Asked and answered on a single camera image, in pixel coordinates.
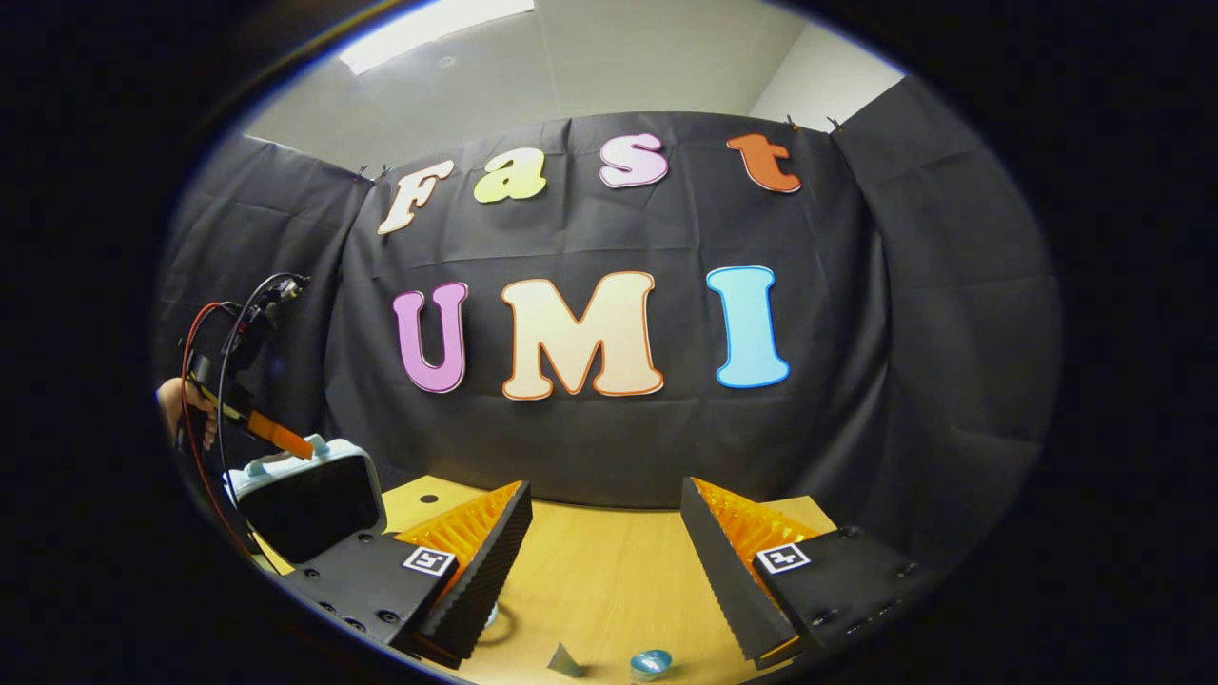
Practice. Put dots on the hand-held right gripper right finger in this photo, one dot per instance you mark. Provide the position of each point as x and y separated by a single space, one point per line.
728 580

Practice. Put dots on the ceiling light panel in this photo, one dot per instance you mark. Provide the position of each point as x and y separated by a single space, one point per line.
428 29

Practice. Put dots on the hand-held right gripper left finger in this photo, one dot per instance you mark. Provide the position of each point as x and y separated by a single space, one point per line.
481 590

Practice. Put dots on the pale blue suitcase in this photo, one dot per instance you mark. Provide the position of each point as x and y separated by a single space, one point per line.
304 504

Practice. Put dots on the grey skin care tube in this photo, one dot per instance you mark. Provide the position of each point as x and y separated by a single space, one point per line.
566 662

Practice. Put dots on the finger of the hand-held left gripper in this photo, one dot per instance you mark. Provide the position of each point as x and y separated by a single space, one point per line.
281 436

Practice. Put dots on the blue capped small bottle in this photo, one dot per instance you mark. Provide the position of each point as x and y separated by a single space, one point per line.
651 663

